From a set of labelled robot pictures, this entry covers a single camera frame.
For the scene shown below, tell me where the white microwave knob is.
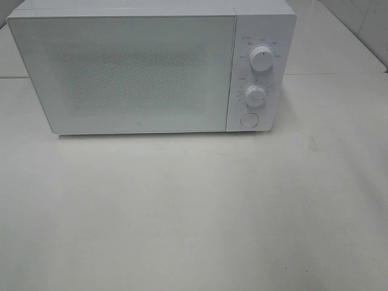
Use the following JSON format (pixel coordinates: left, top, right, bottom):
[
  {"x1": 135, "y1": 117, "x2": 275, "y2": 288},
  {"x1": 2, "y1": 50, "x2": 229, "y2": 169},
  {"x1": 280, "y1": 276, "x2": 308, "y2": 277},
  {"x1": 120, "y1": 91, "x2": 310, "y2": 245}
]
[
  {"x1": 244, "y1": 85, "x2": 267, "y2": 107},
  {"x1": 249, "y1": 44, "x2": 274, "y2": 72}
]

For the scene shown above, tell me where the round white door button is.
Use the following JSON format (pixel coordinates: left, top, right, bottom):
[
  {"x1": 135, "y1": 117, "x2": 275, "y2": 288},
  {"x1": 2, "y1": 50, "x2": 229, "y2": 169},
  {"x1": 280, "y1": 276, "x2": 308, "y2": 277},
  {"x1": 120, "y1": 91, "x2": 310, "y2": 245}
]
[{"x1": 240, "y1": 113, "x2": 259, "y2": 129}]

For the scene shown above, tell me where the white microwave oven body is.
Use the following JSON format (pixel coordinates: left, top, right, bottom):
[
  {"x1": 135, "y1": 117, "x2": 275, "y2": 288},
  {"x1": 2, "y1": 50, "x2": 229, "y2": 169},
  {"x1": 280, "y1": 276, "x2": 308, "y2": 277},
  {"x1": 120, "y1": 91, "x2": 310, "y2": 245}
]
[{"x1": 7, "y1": 1, "x2": 296, "y2": 133}]

